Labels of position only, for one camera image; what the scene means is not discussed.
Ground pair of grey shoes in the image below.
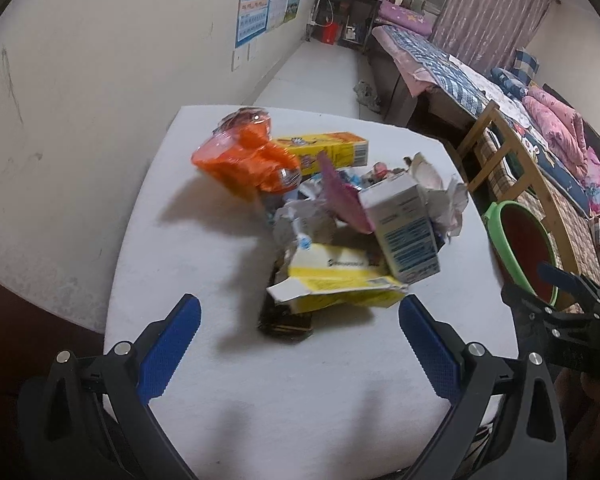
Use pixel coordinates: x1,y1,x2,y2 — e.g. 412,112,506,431
354,80,382,113

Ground blue white wrapper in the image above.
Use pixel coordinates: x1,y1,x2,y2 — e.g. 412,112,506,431
280,225,317,261

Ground navy cartoon blanket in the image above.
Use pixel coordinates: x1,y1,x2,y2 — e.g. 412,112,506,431
500,95,600,216

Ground blue chart wall poster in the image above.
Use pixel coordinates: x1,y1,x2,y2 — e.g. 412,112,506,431
235,0,273,50

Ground dark wooden bed frame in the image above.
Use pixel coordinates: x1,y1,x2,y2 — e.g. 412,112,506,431
367,35,476,131

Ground orange snack bag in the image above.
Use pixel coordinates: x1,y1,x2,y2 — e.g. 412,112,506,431
191,108,302,201

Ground pink hanging cloth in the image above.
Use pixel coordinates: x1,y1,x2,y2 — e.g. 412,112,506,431
402,65,436,96

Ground pink wrapper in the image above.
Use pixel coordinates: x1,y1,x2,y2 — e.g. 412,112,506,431
316,151,376,235

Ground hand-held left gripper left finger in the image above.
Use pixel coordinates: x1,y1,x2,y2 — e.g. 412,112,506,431
45,293,202,480

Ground wooden chair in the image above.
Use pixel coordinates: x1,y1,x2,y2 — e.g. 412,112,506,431
457,100,581,281

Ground red bin with green rim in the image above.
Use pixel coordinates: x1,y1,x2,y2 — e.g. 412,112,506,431
481,200,561,308

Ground small colourful snack wrapper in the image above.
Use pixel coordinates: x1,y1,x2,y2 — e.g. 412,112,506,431
365,161,407,184

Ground white and blue carton box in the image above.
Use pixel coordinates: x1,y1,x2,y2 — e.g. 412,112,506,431
358,171,442,285

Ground white printed paper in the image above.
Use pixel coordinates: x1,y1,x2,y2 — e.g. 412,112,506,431
272,198,338,241

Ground dark brown small box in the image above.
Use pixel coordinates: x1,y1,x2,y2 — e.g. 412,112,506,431
257,265,315,345

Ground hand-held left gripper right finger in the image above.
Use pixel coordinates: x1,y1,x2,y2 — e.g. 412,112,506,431
398,294,567,480

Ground dark blue pillow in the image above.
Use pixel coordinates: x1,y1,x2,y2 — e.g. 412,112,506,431
489,66,528,98

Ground blue plaid blanket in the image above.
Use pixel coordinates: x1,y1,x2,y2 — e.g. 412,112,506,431
372,25,501,116

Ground yellow carton box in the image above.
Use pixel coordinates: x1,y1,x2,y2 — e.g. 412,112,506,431
271,131,370,177

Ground purple star quilt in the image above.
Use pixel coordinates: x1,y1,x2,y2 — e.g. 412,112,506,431
377,0,436,36

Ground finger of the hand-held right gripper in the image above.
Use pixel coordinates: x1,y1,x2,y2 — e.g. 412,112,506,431
537,262,600,311
501,284,588,356

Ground patterned curtain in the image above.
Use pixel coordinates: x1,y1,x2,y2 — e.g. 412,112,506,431
357,0,556,68

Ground torn yellow cardboard box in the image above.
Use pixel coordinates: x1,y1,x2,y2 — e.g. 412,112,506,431
266,243,410,317

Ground pink quilt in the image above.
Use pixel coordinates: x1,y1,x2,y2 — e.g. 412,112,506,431
522,85,600,216

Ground large newspaper ball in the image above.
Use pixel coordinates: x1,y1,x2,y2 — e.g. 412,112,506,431
407,152,469,246

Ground blue plaid pillow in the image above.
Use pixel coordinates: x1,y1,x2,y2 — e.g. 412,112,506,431
512,47,538,83

